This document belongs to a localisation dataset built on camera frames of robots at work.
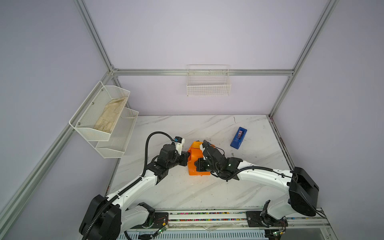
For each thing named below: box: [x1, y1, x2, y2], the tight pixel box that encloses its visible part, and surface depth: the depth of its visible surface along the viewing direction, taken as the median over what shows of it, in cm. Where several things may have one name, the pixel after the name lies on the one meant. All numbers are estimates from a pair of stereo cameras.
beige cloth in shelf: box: [94, 96, 128, 134], surface depth 81 cm
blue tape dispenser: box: [230, 126, 248, 150], surface depth 103 cm
